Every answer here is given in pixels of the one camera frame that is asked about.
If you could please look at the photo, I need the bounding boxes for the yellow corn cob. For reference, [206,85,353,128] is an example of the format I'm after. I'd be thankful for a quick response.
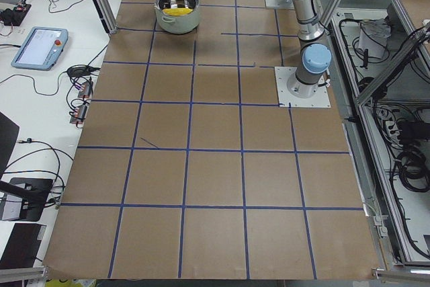
[163,7,193,17]

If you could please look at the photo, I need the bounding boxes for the white cooking pot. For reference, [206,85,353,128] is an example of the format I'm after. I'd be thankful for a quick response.
[155,0,201,34]

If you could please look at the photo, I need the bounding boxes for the near blue teach pendant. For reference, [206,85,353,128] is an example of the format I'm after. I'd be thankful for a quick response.
[11,26,69,71]

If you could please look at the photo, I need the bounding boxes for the black electronics box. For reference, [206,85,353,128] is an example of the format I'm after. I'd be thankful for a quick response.
[1,177,53,222]

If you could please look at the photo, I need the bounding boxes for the coiled black cables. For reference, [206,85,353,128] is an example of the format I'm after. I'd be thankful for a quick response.
[389,145,430,194]

